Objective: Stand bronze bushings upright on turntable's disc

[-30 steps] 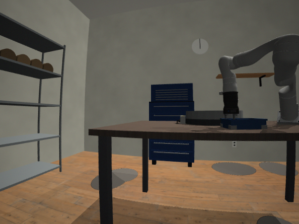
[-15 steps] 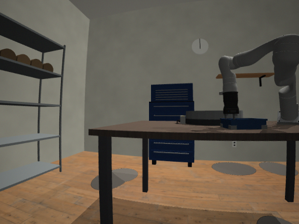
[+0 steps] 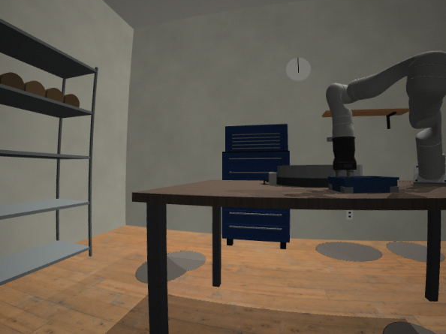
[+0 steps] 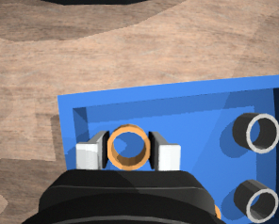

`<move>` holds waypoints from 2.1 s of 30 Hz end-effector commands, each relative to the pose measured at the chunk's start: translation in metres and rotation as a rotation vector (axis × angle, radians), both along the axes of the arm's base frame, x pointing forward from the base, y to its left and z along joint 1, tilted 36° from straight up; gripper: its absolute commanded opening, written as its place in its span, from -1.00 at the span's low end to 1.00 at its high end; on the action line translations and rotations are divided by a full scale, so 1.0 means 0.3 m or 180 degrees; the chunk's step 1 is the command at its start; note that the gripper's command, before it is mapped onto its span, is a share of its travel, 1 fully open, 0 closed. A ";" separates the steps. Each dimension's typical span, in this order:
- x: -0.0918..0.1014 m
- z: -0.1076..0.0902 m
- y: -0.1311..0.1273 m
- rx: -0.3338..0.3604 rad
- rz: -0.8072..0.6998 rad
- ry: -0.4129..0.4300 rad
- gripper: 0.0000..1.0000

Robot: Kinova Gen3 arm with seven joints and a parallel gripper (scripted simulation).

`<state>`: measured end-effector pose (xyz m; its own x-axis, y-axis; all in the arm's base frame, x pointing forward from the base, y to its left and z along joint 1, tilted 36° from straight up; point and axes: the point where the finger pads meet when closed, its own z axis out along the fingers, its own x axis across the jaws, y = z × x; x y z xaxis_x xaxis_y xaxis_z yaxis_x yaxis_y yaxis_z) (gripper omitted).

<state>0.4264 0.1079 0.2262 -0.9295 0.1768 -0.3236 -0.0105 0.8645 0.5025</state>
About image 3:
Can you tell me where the blue crate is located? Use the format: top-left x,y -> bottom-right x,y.
328,176 -> 399,194

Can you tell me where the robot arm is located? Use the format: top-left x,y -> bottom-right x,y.
326,51 -> 446,180

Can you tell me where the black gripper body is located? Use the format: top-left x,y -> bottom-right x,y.
327,123 -> 357,170

